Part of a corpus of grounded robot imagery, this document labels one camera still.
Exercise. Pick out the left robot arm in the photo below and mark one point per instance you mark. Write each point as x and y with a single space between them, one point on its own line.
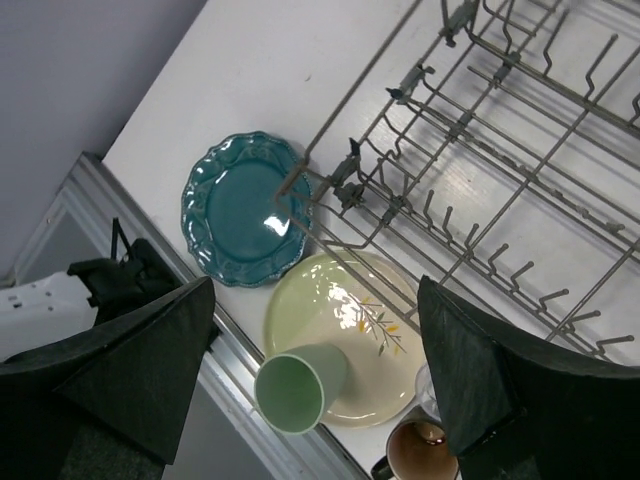
87 294

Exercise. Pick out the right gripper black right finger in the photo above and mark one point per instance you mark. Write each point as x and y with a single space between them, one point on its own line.
491 376

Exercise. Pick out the light green plastic cup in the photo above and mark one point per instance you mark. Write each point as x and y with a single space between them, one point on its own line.
295 388

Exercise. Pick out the teal scalloped plate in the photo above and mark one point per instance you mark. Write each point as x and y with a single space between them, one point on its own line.
238 228

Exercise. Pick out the clear drinking glass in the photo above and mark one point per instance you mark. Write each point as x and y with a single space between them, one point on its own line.
425 392

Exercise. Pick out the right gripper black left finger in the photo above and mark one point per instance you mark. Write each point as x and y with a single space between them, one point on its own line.
132 377

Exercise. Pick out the grey wire dish rack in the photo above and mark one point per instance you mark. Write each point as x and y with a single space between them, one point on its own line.
494 147

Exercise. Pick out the green cream round plate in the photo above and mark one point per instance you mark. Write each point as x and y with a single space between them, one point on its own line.
350 303

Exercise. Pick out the aluminium table edge rail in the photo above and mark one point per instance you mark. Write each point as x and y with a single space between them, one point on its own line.
85 205

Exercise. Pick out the black mug brown inside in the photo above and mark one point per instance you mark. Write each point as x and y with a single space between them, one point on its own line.
416 449

